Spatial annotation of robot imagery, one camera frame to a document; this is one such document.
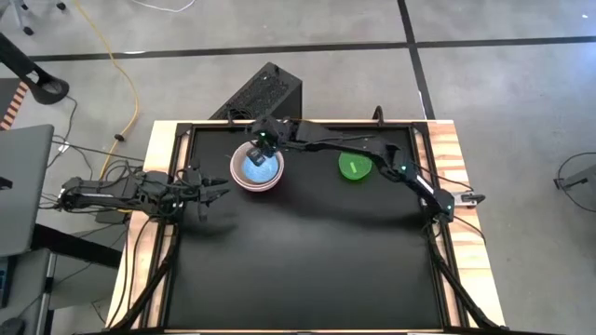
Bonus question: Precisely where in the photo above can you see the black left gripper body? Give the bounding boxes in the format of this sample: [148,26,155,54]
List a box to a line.
[182,162,215,210]

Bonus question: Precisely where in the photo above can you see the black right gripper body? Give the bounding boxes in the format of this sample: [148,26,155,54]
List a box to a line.
[251,115,291,151]

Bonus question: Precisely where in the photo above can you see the peach translucent ribbed bowl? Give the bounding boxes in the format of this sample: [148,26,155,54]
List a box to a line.
[231,142,284,188]

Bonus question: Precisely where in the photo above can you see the lilac pink bowl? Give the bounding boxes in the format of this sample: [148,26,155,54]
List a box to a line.
[229,141,286,194]

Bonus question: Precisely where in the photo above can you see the black computer tower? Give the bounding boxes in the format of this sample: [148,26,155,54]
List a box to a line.
[209,61,304,122]

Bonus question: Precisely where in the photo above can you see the green round lid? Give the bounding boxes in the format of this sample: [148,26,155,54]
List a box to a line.
[337,151,374,181]

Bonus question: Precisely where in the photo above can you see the black table mat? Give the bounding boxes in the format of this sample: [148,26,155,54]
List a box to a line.
[165,125,443,329]

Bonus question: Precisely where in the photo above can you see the black floor beam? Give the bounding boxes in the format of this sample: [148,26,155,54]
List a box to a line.
[31,222,125,270]

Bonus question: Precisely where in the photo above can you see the black curved stand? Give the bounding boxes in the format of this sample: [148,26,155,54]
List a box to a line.
[0,32,71,106]

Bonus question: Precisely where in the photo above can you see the orange black striped board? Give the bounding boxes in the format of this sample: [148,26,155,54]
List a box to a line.
[0,78,30,132]

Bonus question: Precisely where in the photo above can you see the grey black table clamp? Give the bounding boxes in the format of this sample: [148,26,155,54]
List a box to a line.
[452,189,486,208]

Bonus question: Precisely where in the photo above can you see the office chair wheeled base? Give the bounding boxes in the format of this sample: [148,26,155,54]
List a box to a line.
[0,0,67,37]

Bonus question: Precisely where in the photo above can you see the black aluminium table frame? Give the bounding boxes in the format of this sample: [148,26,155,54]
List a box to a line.
[109,118,508,334]

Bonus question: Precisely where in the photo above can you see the yellow cable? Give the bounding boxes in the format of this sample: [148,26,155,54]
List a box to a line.
[73,0,142,181]

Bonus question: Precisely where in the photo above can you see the white cable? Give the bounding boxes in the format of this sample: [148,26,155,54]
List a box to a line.
[129,0,197,14]

